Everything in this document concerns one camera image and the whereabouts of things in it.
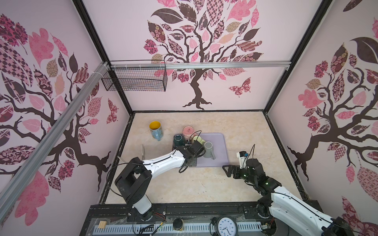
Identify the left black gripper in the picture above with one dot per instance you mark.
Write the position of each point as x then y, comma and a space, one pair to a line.
194, 163

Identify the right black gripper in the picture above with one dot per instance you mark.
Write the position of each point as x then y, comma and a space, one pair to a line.
236, 171

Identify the blue butterfly mug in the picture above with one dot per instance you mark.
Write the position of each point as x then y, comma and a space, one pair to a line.
156, 130

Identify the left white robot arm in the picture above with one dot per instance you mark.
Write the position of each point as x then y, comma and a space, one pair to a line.
134, 180

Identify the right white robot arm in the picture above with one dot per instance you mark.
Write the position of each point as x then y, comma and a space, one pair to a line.
276, 202

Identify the light green mug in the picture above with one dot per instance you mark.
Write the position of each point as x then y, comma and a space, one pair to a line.
198, 139

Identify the dark green mug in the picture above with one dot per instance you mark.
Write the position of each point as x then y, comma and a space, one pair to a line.
178, 140

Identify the grey mug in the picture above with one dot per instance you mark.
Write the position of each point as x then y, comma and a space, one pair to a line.
209, 150

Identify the pink round mug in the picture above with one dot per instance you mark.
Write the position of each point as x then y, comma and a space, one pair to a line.
187, 132

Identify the lavender plastic tray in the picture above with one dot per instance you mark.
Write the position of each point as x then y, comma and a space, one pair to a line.
219, 149

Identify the round analog clock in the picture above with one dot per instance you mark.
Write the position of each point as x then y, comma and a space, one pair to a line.
226, 226

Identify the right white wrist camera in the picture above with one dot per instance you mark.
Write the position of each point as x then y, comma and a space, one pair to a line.
242, 157

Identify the black wire basket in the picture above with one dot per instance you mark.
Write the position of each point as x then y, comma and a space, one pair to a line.
136, 75

